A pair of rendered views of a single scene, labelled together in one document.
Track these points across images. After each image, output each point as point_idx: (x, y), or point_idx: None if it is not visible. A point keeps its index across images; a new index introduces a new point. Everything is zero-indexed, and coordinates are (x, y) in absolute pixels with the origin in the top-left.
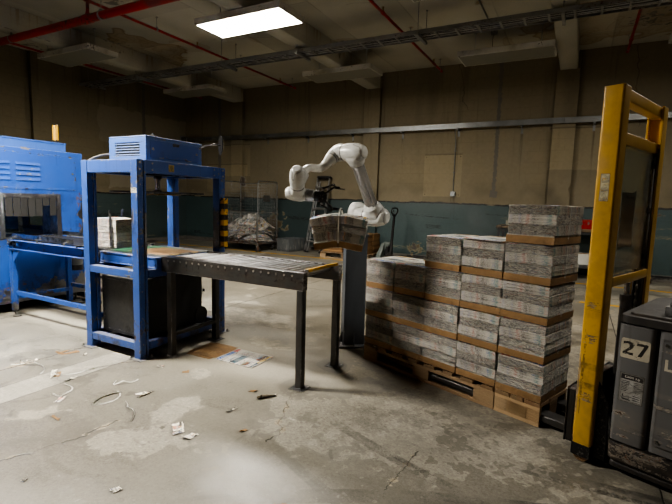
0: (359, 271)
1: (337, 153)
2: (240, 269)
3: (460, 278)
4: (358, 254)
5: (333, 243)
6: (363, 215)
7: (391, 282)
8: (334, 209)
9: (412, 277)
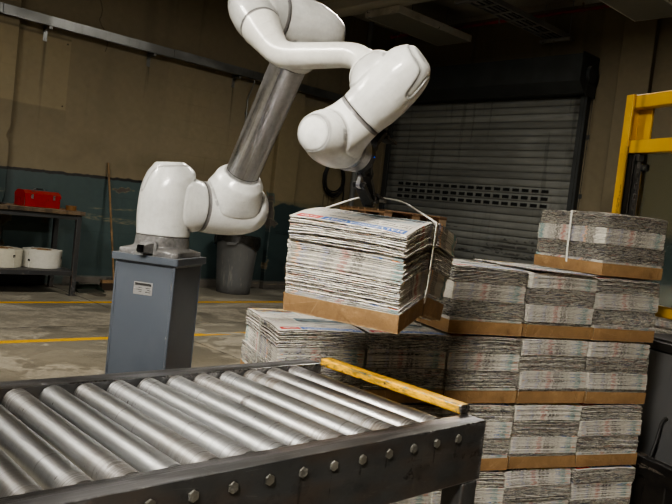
0: (182, 364)
1: (283, 17)
2: (275, 478)
3: (520, 348)
4: (185, 316)
5: (419, 306)
6: (216, 204)
7: (356, 381)
8: (375, 200)
9: (413, 360)
